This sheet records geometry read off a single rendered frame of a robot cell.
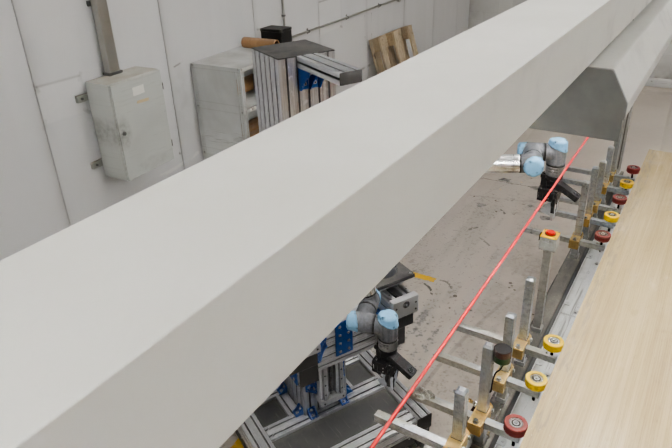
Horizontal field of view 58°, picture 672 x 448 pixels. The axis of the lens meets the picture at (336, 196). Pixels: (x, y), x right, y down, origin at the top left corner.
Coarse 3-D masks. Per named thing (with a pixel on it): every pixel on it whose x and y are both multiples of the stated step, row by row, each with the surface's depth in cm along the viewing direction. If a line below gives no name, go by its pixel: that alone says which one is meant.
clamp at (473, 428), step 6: (492, 408) 222; (474, 414) 217; (480, 414) 217; (486, 414) 217; (468, 420) 215; (480, 420) 215; (468, 426) 215; (474, 426) 213; (480, 426) 212; (474, 432) 214; (480, 432) 213
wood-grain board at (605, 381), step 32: (640, 192) 364; (640, 224) 330; (608, 256) 302; (640, 256) 301; (608, 288) 278; (640, 288) 277; (576, 320) 258; (608, 320) 257; (640, 320) 257; (576, 352) 240; (608, 352) 240; (640, 352) 239; (576, 384) 225; (608, 384) 224; (640, 384) 224; (544, 416) 211; (576, 416) 211; (608, 416) 211; (640, 416) 210
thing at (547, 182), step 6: (546, 180) 250; (552, 180) 250; (540, 186) 254; (546, 186) 252; (540, 192) 253; (546, 192) 250; (552, 192) 249; (558, 192) 250; (540, 198) 253; (552, 198) 250; (558, 198) 252
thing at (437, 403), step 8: (416, 400) 229; (424, 400) 227; (432, 400) 225; (440, 400) 225; (440, 408) 224; (448, 408) 222; (488, 424) 214; (496, 424) 214; (496, 432) 214; (504, 432) 211; (512, 440) 211
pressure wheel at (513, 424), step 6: (510, 414) 212; (516, 414) 212; (504, 420) 210; (510, 420) 210; (516, 420) 209; (522, 420) 209; (504, 426) 209; (510, 426) 207; (516, 426) 207; (522, 426) 207; (510, 432) 207; (516, 432) 206; (522, 432) 206
